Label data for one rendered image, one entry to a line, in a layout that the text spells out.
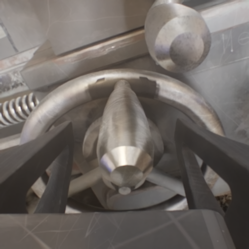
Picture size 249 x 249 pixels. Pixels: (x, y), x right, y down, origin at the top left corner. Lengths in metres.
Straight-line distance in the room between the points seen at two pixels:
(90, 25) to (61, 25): 0.03
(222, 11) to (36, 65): 0.19
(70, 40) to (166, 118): 0.14
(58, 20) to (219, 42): 0.16
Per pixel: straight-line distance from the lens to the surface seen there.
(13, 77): 0.45
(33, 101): 0.38
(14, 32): 0.40
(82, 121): 0.28
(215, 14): 0.24
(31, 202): 0.73
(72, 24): 0.23
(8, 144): 0.45
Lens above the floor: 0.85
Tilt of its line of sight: 33 degrees down
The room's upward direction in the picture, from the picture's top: 21 degrees counter-clockwise
